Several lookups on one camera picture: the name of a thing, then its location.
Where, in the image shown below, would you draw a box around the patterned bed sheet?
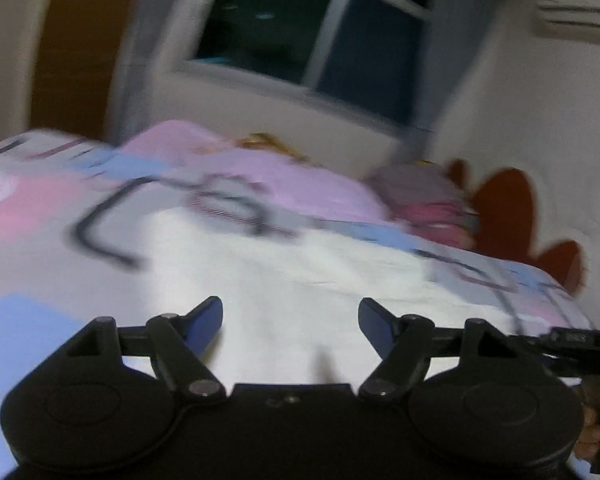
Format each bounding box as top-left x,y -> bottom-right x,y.
0,129 -> 597,480

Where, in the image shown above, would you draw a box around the person's right hand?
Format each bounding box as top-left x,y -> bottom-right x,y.
574,376 -> 600,462

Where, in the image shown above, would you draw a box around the white air conditioner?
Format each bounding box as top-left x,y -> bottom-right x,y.
531,0 -> 600,45

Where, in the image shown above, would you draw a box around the window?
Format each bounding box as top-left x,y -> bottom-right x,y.
171,0 -> 437,127

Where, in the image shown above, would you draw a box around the pile of folded clothes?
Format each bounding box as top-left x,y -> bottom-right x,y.
369,161 -> 482,250

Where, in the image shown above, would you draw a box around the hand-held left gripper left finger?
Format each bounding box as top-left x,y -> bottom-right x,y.
65,296 -> 227,403

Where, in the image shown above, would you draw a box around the grey curtain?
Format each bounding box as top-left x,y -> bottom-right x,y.
382,0 -> 463,163
107,0 -> 186,147

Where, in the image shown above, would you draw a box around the white garment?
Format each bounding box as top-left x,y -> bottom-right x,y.
140,207 -> 486,391

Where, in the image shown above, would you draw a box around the yellow cloth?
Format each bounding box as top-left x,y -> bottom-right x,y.
236,133 -> 312,162

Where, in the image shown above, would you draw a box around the brown wooden door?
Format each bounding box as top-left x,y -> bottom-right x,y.
27,0 -> 146,142

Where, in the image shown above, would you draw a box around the red scalloped headboard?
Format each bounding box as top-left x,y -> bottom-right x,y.
445,159 -> 587,297

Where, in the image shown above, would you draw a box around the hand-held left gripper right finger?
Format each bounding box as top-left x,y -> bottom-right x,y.
357,298 -> 518,404

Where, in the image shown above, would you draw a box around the pink blanket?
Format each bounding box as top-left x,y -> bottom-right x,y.
121,120 -> 392,224

